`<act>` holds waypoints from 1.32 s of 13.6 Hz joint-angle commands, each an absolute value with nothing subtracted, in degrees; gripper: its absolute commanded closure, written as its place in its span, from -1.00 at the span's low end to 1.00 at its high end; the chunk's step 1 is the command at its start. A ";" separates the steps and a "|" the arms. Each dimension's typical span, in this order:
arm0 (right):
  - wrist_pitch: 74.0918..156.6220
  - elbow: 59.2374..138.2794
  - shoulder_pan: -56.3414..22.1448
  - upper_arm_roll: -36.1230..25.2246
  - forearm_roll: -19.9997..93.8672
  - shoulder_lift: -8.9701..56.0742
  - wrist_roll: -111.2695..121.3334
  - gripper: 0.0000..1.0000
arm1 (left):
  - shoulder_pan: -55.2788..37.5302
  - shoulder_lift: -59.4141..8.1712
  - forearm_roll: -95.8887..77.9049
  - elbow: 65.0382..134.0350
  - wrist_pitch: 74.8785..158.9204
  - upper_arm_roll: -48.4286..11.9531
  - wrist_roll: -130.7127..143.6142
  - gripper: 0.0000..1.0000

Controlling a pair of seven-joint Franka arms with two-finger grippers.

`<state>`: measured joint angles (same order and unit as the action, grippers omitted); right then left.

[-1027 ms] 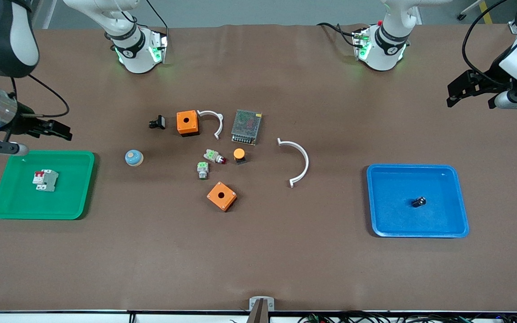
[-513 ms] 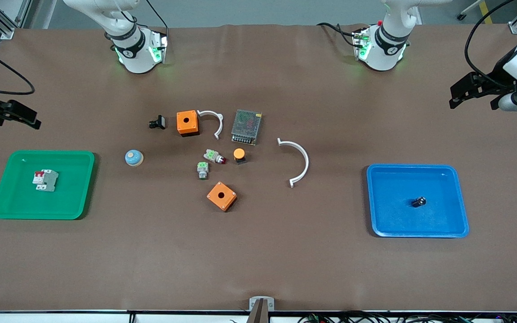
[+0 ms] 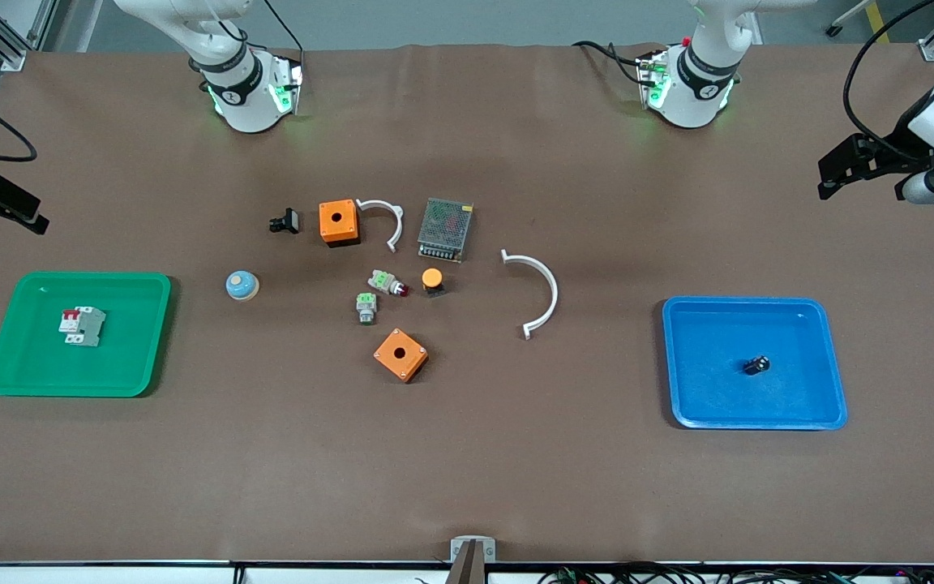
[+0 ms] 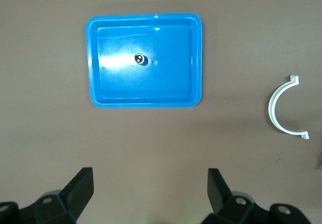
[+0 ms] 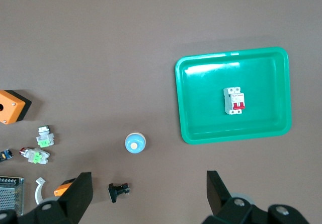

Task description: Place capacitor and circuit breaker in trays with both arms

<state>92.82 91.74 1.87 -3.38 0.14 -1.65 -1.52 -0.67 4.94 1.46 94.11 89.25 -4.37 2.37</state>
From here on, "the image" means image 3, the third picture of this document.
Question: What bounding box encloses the white grey circuit breaker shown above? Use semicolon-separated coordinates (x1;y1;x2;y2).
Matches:
58;306;107;348

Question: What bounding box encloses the black arm base cable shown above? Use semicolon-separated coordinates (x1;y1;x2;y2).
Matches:
571;39;650;86
260;0;306;58

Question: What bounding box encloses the orange button box with hole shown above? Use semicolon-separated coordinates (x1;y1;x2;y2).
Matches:
373;328;429;384
319;199;361;248

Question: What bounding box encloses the metal mesh power supply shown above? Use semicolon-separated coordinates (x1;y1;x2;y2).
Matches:
418;197;473;264

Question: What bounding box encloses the blue plastic tray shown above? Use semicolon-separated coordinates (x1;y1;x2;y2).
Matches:
662;296;849;431

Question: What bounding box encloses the brown table mat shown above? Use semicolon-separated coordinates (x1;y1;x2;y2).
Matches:
0;42;934;566

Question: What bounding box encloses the brown camera pole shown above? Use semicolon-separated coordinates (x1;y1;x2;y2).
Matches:
444;541;488;584

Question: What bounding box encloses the black right arm base cable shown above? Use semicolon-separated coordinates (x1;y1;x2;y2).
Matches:
260;0;306;58

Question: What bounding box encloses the black left arm base cable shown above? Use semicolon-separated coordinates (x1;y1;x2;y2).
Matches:
571;39;650;86

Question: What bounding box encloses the large white curved clamp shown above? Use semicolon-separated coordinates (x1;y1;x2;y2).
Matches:
500;249;559;340

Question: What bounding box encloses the small white curved clamp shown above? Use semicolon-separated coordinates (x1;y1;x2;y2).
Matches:
356;198;405;253

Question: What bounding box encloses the red tip indicator light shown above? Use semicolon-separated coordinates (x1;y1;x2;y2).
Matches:
367;269;410;298

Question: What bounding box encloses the blue white round knob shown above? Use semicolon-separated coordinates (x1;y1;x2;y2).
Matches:
225;270;259;303

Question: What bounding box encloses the grey metal edge bracket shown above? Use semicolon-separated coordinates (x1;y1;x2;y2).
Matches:
450;536;497;563

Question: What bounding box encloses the green plastic tray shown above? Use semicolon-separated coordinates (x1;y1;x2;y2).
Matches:
0;272;172;398

